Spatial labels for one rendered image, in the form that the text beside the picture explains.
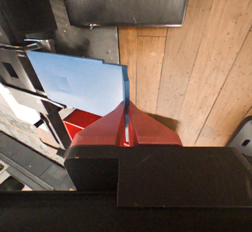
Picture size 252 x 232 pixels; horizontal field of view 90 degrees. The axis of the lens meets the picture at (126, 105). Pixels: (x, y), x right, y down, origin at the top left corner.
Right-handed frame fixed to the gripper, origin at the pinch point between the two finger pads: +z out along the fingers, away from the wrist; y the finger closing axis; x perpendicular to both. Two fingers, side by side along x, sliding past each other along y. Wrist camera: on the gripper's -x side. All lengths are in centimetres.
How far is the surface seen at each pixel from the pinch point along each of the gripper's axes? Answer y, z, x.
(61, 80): 8.4, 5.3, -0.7
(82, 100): 5.8, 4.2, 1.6
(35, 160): 333, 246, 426
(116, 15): 1.2, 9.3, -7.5
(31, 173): 318, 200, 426
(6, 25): 15.6, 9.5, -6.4
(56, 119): 17.0, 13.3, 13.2
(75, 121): 11.6, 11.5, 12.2
